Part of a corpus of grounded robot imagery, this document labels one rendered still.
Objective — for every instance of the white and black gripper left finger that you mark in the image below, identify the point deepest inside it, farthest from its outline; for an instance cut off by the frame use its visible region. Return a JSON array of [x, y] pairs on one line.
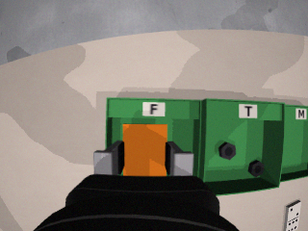
[[109, 161]]

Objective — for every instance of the white domino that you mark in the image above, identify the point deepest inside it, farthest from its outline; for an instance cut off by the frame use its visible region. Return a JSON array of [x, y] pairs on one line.
[[292, 216]]

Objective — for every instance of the green bin rack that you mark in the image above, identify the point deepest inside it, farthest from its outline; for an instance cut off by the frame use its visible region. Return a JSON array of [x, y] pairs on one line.
[[257, 128]]

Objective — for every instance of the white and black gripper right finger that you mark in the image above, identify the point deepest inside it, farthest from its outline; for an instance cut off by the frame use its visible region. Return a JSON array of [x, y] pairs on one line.
[[177, 161]]

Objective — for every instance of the black hex nut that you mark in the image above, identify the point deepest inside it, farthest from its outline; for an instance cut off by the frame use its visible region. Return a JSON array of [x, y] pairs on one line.
[[256, 168], [227, 150]]

